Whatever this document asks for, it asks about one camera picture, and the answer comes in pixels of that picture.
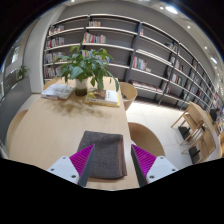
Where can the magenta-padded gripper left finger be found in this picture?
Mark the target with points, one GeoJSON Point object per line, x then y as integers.
{"type": "Point", "coordinates": [65, 167]}

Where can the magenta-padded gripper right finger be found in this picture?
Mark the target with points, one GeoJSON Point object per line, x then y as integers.
{"type": "Point", "coordinates": [159, 167]}

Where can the zigzag striped grey towel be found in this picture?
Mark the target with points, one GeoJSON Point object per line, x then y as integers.
{"type": "Point", "coordinates": [106, 153]}

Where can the yellow-edged book stack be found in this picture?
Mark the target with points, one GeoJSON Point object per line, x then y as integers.
{"type": "Point", "coordinates": [103, 96]}

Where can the potted green leafy plant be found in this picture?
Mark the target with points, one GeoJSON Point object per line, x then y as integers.
{"type": "Point", "coordinates": [83, 68]}

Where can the small green background plant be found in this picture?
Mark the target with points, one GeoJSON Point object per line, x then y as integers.
{"type": "Point", "coordinates": [22, 72]}

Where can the grey bookshelf unit with books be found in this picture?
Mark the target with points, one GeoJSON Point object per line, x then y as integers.
{"type": "Point", "coordinates": [113, 36]}

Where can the ceiling spot lights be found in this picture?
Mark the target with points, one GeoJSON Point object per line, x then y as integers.
{"type": "Point", "coordinates": [171, 10]}

